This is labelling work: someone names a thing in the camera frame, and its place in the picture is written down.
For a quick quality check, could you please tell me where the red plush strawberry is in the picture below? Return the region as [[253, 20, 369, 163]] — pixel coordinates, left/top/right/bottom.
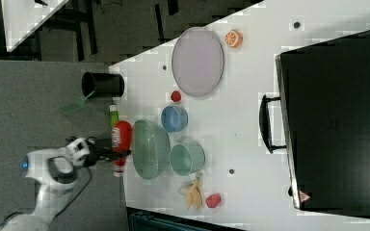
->
[[205, 193, 222, 209]]

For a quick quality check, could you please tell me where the plush banana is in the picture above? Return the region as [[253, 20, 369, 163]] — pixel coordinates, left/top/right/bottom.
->
[[178, 175, 202, 210]]

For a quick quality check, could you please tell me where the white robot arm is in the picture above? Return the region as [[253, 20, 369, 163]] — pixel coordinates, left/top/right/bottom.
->
[[0, 137, 131, 231]]

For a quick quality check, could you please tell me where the black toaster oven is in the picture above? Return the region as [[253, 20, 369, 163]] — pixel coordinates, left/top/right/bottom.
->
[[275, 30, 370, 218]]

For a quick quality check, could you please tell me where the green oval strainer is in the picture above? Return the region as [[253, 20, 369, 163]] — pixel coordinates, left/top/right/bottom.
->
[[132, 119, 171, 180]]

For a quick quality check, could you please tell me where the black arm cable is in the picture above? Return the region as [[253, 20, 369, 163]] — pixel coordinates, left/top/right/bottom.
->
[[3, 167, 94, 222]]

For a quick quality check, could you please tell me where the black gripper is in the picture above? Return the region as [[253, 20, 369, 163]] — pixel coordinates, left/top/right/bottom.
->
[[86, 138, 131, 167]]

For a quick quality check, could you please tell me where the lilac oval plate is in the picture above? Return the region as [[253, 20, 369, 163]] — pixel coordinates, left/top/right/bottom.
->
[[172, 27, 225, 97]]

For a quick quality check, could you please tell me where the orange slice toy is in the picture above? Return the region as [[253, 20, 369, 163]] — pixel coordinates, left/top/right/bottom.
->
[[225, 30, 243, 48]]

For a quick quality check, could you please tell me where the green spatula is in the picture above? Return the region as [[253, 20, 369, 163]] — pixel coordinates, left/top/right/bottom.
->
[[59, 91, 93, 116]]

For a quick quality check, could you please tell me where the blue bowl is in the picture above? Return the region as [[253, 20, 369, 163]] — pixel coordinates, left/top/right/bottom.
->
[[161, 106, 188, 133]]

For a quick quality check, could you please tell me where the black cylindrical cup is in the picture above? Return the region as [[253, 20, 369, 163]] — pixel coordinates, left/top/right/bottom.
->
[[81, 72, 125, 98]]

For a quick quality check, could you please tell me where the green mug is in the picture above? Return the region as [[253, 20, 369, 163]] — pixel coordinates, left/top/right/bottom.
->
[[170, 141, 205, 176]]

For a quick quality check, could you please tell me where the green plush bottle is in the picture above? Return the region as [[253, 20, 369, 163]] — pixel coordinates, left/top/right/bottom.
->
[[109, 105, 119, 127]]

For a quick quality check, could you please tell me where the red plush ketchup bottle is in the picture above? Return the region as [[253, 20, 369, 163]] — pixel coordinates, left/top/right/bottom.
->
[[112, 120, 132, 177]]

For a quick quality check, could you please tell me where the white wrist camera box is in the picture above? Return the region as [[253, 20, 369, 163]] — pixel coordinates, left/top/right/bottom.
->
[[66, 137, 96, 167]]

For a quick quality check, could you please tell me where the small red plush fruit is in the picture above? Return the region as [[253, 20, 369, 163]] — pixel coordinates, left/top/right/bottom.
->
[[171, 90, 181, 103]]

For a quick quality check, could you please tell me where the white side table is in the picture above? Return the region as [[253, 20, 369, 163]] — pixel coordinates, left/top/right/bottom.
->
[[0, 0, 70, 52]]

